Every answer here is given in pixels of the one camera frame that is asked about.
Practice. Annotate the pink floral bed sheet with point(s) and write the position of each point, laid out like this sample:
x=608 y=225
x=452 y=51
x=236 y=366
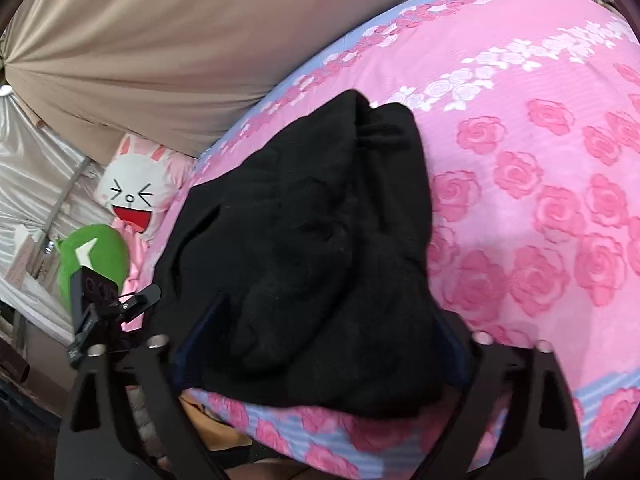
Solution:
x=525 y=185

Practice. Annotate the beige curtain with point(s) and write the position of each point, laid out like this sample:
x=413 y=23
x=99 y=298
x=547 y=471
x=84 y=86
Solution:
x=165 y=60

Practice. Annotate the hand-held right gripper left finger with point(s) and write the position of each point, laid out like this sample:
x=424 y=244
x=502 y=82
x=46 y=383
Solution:
x=182 y=360

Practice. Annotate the green plush toy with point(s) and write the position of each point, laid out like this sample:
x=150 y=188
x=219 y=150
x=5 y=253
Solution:
x=102 y=255

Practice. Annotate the silver satin curtain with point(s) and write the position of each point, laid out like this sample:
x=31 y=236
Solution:
x=35 y=200

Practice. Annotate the black pants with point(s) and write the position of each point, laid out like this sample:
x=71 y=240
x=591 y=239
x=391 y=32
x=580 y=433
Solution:
x=310 y=270

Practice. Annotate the white rabbit face pillow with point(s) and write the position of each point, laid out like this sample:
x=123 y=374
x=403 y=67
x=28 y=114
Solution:
x=132 y=195

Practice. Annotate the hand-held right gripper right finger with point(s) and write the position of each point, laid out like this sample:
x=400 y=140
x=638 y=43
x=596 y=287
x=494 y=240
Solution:
x=457 y=355

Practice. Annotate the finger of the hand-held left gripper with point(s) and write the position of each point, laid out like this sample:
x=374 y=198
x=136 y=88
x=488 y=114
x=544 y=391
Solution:
x=140 y=300

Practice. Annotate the pink striped pillow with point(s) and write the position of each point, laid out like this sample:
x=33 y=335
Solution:
x=131 y=280

